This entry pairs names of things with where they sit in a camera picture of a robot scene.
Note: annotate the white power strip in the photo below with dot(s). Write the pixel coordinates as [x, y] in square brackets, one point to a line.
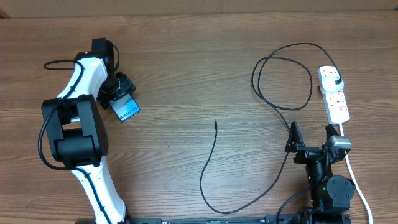
[335, 103]

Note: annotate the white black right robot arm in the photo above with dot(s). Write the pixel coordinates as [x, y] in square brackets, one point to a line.
[330, 195]

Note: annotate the Samsung Galaxy smartphone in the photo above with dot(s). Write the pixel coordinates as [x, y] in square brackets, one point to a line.
[125, 108]

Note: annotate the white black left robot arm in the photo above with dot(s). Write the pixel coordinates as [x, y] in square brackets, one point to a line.
[73, 136]

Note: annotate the white charger plug adapter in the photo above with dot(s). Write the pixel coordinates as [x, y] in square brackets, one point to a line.
[329, 85]

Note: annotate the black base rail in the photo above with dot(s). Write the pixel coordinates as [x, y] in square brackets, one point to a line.
[268, 219]

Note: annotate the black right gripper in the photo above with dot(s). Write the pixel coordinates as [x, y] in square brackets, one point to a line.
[294, 145]

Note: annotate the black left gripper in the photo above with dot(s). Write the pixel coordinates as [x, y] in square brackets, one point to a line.
[127, 86]

